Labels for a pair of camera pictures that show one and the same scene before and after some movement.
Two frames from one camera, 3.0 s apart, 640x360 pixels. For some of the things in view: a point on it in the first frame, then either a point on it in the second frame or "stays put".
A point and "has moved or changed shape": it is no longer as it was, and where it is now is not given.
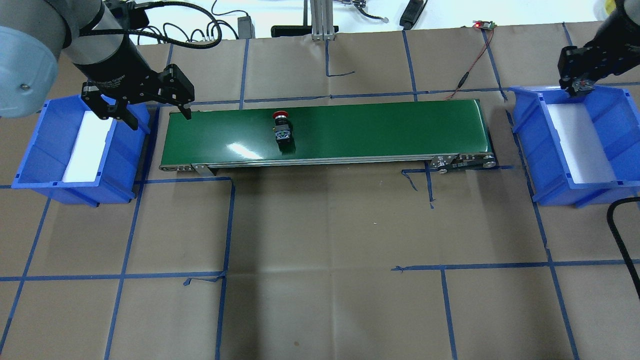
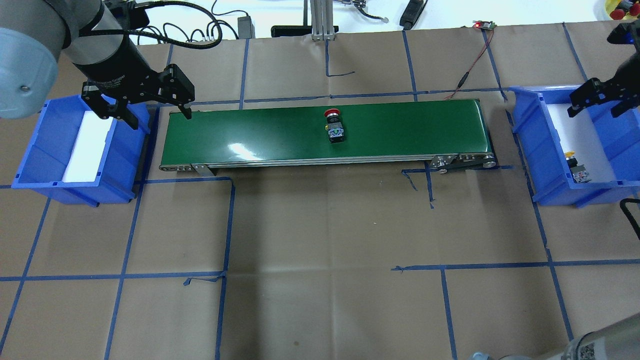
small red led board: (489, 25) stays put
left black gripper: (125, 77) stays put
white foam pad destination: (586, 157) stays put
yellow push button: (580, 85) has moved or changed shape
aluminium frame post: (322, 20) stays put
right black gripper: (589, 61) -> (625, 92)
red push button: (283, 133) -> (334, 126)
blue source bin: (42, 168) stays put
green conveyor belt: (450, 134) stays put
